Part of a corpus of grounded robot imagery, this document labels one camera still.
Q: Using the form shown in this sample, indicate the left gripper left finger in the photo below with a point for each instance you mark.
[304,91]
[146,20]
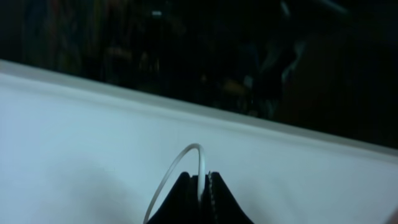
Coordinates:
[181,204]

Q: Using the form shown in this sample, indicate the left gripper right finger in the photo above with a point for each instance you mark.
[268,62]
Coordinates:
[218,205]

